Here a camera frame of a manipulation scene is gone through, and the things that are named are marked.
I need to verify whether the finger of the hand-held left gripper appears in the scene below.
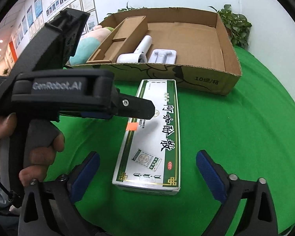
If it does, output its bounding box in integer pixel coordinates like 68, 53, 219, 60
111, 88, 155, 121
81, 111, 113, 120

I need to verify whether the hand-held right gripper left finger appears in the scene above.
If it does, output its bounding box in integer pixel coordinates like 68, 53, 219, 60
18, 151, 100, 236

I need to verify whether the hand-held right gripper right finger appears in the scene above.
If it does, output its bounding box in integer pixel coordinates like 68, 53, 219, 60
196, 150, 278, 236

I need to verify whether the white and green medicine box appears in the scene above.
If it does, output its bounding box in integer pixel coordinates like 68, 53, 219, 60
112, 79, 181, 196

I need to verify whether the white hair dryer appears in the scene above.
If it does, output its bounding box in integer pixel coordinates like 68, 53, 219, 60
116, 35, 153, 64

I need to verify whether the white folding stand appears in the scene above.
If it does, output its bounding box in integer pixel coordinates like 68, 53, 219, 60
148, 49, 179, 64

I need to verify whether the brown cardboard divider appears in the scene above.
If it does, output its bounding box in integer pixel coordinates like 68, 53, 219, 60
86, 16, 149, 63

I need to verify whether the brown cardboard box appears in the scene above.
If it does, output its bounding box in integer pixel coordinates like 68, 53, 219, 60
66, 7, 243, 96

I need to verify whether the person's left hand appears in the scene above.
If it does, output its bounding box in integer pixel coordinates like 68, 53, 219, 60
0, 113, 65, 186

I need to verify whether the pink and blue plush toy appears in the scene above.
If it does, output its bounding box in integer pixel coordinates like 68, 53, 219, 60
69, 25, 113, 66

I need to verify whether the green potted plant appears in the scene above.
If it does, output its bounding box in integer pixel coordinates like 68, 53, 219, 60
209, 4, 253, 51
104, 2, 148, 20

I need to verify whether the wall of framed certificates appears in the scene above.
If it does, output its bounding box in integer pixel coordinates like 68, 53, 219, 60
5, 0, 98, 50

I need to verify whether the black cable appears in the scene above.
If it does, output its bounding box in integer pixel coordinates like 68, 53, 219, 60
0, 166, 18, 202

